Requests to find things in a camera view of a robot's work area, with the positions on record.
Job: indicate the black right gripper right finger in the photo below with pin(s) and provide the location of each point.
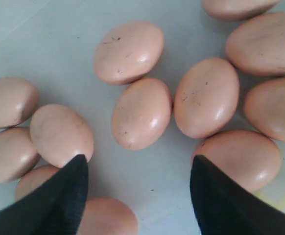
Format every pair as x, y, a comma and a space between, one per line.
223, 207

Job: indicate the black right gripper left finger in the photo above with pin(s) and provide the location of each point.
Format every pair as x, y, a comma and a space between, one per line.
54, 208

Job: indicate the brown egg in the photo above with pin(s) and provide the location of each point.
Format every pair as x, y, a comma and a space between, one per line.
128, 52
141, 113
34, 179
257, 46
236, 10
18, 155
247, 157
206, 98
19, 99
107, 216
264, 107
60, 133

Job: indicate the clear plastic container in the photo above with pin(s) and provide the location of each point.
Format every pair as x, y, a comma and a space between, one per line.
51, 43

